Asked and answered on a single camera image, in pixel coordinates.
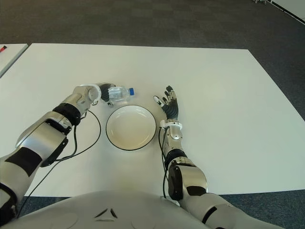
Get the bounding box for clear water bottle blue cap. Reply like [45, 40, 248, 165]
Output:
[107, 85, 136, 104]

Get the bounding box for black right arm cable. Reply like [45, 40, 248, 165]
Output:
[158, 126, 173, 199]

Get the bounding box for white side table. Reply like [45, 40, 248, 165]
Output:
[0, 43, 29, 78]

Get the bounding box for white plate black rim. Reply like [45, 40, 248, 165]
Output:
[105, 104, 157, 151]

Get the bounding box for grey robot torso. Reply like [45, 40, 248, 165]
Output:
[13, 189, 210, 229]

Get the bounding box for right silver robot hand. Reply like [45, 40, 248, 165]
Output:
[153, 84, 179, 121]

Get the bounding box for white board panel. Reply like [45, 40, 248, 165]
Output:
[271, 0, 305, 26]

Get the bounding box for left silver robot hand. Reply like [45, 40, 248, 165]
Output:
[99, 82, 117, 107]

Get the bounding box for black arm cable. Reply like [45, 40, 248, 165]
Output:
[16, 110, 102, 219]
[158, 126, 173, 199]

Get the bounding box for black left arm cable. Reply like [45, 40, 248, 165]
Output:
[16, 110, 102, 219]

